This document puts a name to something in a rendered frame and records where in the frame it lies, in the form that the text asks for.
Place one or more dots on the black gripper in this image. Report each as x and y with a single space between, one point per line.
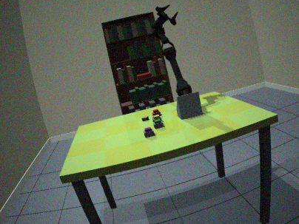
172 20

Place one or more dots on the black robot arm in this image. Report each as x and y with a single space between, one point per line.
170 53

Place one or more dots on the green button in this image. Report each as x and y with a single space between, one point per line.
158 124

